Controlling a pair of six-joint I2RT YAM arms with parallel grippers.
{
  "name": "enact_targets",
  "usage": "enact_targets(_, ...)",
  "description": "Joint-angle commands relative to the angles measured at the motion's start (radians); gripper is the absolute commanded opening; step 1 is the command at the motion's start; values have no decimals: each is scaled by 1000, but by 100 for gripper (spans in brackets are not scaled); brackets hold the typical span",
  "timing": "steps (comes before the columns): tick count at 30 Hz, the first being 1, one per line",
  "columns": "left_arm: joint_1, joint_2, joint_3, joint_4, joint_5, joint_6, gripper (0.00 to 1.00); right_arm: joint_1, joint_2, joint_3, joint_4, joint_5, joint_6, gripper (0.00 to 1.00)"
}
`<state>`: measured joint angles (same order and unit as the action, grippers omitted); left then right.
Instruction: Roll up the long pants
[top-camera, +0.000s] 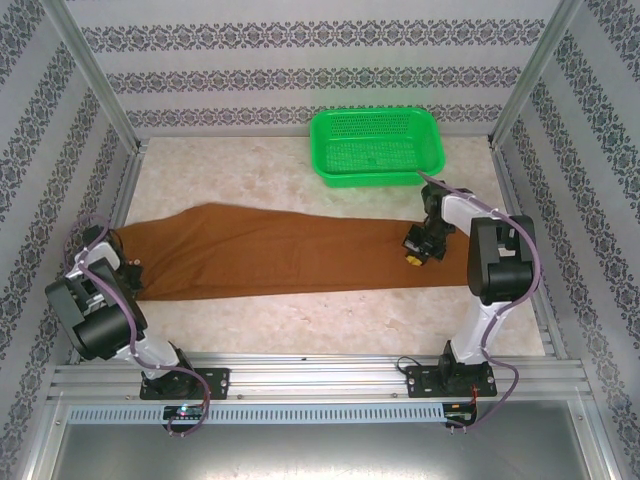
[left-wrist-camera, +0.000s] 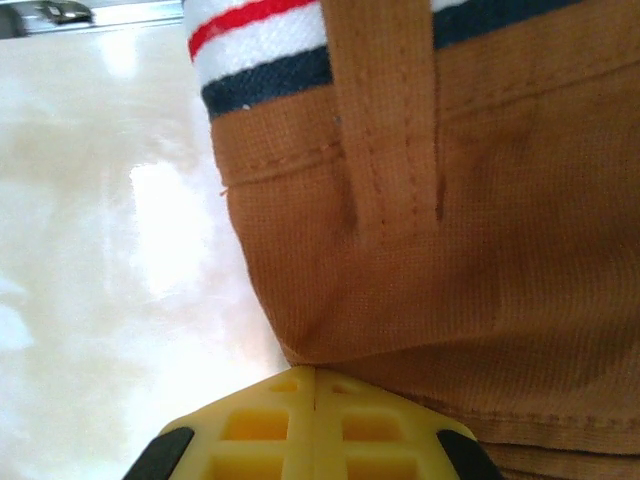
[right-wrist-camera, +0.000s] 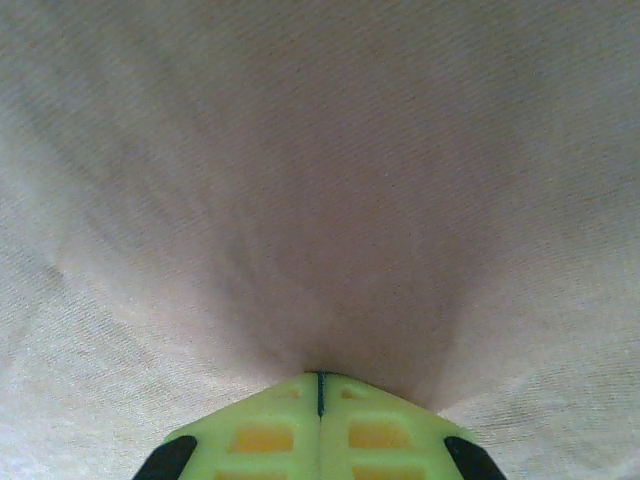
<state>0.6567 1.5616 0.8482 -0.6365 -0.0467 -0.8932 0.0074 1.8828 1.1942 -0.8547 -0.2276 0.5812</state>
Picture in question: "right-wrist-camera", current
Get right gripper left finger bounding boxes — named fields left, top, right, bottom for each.
left=131, top=371, right=322, bottom=480

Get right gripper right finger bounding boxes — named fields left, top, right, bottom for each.
left=318, top=371, right=507, bottom=480

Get brown long pants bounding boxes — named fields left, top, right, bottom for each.
left=0, top=0, right=640, bottom=480

